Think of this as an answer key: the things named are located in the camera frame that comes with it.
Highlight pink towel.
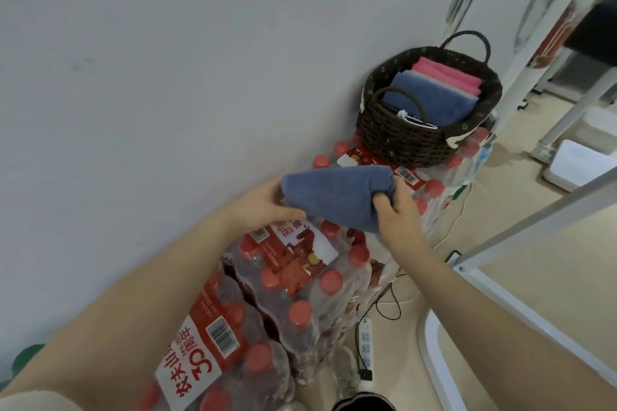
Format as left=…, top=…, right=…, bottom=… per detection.
left=410, top=58, right=483, bottom=98
left=416, top=55, right=484, bottom=88

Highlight stack of bottled water packs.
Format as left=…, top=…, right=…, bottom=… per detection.
left=0, top=126, right=497, bottom=411

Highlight person's black striped trousers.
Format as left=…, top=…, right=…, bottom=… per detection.
left=331, top=392, right=396, bottom=411

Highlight person's left forearm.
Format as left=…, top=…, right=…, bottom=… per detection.
left=0, top=213, right=242, bottom=409

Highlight blue towel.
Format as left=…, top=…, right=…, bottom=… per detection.
left=380, top=73, right=479, bottom=128
left=280, top=164, right=397, bottom=234

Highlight grey towel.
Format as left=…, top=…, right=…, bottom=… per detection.
left=400, top=69, right=482, bottom=101

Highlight person's right hand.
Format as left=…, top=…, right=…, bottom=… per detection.
left=371, top=177, right=430, bottom=260

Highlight white power strip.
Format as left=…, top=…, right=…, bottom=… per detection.
left=357, top=317, right=375, bottom=392

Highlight white square box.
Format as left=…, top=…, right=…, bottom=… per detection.
left=542, top=138, right=617, bottom=193

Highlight white cable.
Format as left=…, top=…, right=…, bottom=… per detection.
left=431, top=184, right=476, bottom=252

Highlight person's grey sleeve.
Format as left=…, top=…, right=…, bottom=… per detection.
left=0, top=390, right=85, bottom=411

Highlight black cable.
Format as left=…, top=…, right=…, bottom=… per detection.
left=354, top=268, right=411, bottom=373

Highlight person's right forearm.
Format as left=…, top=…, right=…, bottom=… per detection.
left=400, top=240, right=617, bottom=411

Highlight red white banner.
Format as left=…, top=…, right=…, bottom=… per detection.
left=528, top=1, right=579, bottom=69

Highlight brown woven basket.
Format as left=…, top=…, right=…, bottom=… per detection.
left=355, top=30, right=504, bottom=170

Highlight white black padded gym machine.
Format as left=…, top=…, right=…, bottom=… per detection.
left=491, top=0, right=617, bottom=166

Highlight person's left hand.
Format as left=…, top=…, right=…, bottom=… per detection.
left=226, top=178, right=307, bottom=238

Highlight white tower gym machine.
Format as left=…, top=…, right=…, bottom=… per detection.
left=418, top=164, right=617, bottom=411

